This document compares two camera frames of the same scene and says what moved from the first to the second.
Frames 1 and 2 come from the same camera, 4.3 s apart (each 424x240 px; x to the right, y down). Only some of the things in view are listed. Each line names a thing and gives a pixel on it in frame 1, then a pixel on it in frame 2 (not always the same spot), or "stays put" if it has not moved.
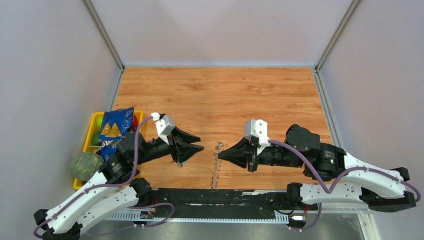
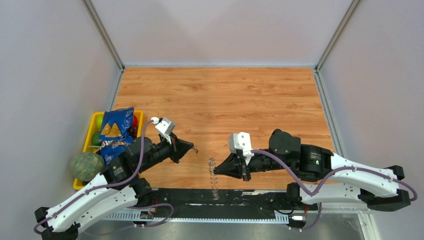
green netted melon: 84,165 stays put
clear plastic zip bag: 213,183 to 213,171
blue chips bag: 116,124 stays put
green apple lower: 95,138 stays put
